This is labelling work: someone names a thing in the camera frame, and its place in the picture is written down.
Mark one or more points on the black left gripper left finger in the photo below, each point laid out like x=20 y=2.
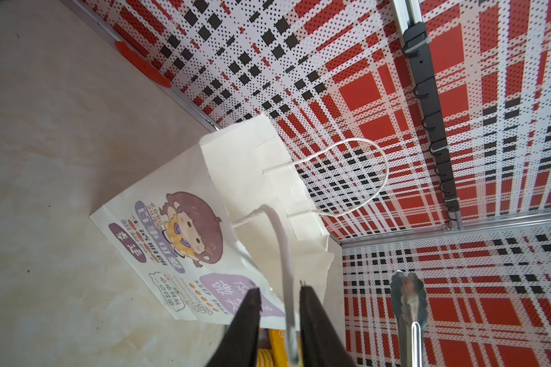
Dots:
x=239 y=344

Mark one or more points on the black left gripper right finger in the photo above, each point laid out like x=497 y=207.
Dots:
x=321 y=345

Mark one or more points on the red handled metal tongs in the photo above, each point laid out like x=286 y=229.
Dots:
x=410 y=307

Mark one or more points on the white printed paper bag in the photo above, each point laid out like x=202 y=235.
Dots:
x=230 y=214

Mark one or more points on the bottom ridged bread loaf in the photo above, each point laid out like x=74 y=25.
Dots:
x=272 y=348

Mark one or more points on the black wall hook rail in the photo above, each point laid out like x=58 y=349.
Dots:
x=417 y=51

